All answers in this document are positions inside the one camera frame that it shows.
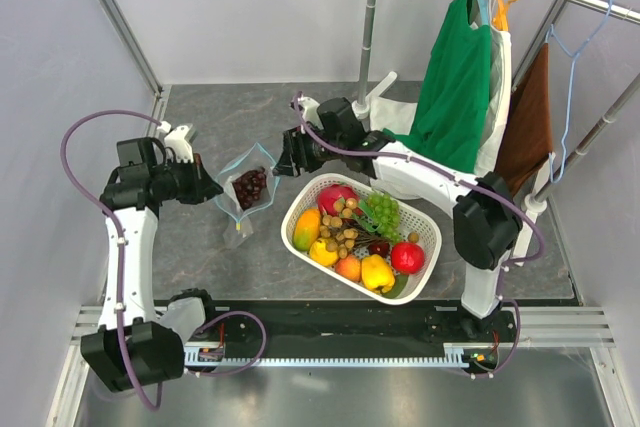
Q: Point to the pink dragon fruit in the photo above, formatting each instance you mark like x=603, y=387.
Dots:
x=332, y=193

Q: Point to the green shirt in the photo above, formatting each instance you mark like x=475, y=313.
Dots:
x=454, y=98

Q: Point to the brown towel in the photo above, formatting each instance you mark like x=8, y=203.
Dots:
x=527, y=141

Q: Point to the brown longan bunch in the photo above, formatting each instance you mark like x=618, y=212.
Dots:
x=344, y=231

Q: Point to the dark purple grape bunch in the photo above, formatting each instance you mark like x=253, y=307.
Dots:
x=249, y=186

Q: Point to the light blue hanger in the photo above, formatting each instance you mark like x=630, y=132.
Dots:
x=478, y=13

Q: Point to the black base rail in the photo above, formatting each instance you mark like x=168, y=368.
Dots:
x=351, y=329

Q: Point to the white garment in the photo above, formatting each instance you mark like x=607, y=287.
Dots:
x=399, y=116

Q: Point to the metal clothes rack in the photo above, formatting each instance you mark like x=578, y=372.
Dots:
x=529, y=245

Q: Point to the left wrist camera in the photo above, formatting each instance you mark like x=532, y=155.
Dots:
x=178, y=141

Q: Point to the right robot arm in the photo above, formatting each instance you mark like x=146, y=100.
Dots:
x=486, y=223

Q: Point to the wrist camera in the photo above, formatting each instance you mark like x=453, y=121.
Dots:
x=178, y=141
x=310, y=110

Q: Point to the red pomegranate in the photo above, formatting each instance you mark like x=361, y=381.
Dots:
x=407, y=258

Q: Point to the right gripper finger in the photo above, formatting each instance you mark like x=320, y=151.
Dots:
x=285, y=160
x=282, y=170

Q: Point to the yellow lemon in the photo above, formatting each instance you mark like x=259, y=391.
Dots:
x=320, y=254

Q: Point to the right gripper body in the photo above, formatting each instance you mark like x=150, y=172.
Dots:
x=313, y=153

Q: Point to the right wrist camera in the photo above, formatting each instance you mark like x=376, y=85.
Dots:
x=310, y=110

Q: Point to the orange peach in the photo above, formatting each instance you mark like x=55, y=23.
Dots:
x=349, y=268

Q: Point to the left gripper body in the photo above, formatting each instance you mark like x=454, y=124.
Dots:
x=188, y=181

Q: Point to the white cable duct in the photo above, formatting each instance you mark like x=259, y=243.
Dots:
x=200, y=357

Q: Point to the clear zip top bag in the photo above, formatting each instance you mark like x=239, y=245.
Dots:
x=240, y=227

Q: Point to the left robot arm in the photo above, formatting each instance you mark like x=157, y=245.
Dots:
x=134, y=346

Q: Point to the green grape bunch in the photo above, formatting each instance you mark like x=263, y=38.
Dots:
x=384, y=215

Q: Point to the dark red plum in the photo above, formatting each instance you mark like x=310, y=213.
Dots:
x=380, y=248

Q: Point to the orange green mango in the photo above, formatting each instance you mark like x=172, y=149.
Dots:
x=307, y=229

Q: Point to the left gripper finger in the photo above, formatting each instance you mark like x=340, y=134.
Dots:
x=206, y=181
x=212, y=190

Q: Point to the yellow bell pepper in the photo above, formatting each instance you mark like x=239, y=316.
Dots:
x=376, y=274

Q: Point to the blue wire hanger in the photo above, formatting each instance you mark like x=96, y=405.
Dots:
x=570, y=97

